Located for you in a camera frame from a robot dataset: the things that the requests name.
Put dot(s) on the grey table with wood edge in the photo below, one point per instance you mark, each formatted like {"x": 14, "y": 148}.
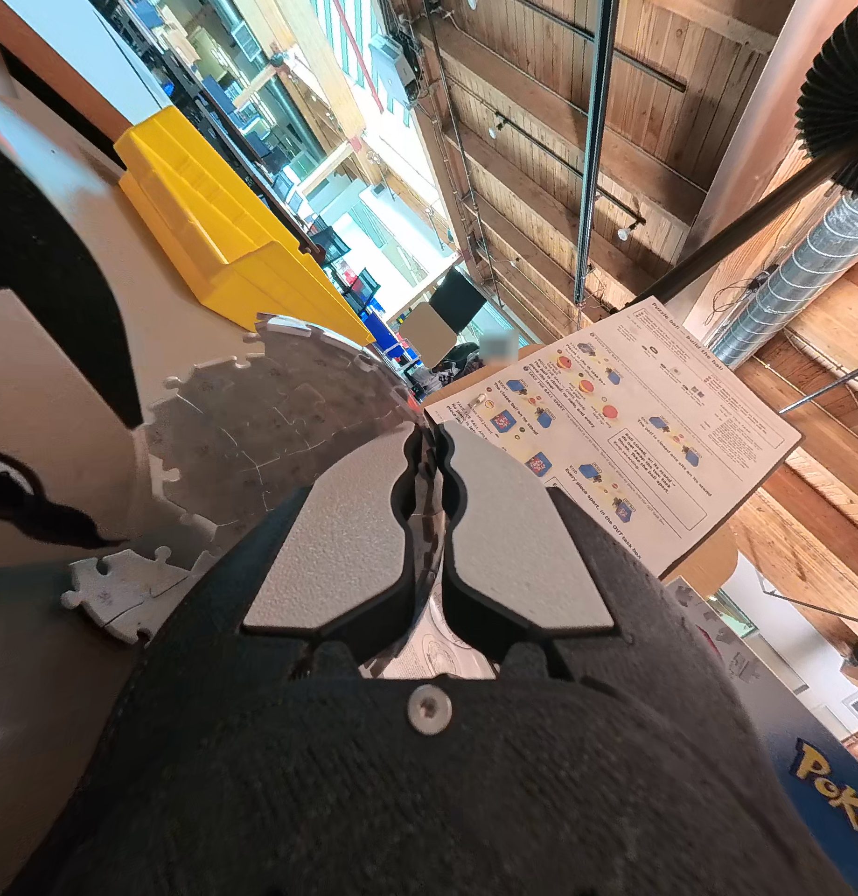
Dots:
{"x": 72, "y": 42}

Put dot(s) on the yellow plastic bin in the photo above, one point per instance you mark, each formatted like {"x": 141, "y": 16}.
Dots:
{"x": 226, "y": 231}

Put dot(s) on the silver air duct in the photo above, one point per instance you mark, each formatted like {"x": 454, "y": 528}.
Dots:
{"x": 793, "y": 280}

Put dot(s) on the white wall-mounted unit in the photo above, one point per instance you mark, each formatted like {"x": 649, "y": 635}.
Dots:
{"x": 394, "y": 70}

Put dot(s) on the printed instruction sheet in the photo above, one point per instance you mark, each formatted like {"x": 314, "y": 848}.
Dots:
{"x": 646, "y": 434}

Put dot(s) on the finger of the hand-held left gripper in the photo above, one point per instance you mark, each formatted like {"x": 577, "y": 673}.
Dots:
{"x": 16, "y": 581}
{"x": 51, "y": 392}

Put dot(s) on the thin metal ceiling rod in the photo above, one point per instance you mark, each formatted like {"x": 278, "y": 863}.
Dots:
{"x": 828, "y": 385}

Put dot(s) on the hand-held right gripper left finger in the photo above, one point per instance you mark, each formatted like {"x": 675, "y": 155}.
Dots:
{"x": 331, "y": 560}

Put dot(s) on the black boom pole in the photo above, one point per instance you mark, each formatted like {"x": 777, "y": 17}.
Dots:
{"x": 744, "y": 227}

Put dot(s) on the partly built puzzle ball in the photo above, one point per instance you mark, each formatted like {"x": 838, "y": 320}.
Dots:
{"x": 275, "y": 420}

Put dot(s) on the black ribbed object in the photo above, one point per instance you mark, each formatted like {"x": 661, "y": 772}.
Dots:
{"x": 845, "y": 91}

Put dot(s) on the blue puzzle box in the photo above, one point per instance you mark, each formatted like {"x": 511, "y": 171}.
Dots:
{"x": 821, "y": 784}

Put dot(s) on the bare white ceiling bulb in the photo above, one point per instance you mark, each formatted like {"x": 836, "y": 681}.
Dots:
{"x": 492, "y": 131}
{"x": 623, "y": 233}

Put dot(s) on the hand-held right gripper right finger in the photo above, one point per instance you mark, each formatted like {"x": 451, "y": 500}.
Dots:
{"x": 527, "y": 560}

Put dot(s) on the blue storage bin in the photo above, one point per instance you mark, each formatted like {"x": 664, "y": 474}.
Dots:
{"x": 394, "y": 336}

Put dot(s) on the black flat panel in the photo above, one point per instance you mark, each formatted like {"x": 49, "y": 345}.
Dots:
{"x": 460, "y": 297}

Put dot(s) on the metal ceiling conduit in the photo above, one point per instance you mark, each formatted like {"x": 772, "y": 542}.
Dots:
{"x": 597, "y": 140}

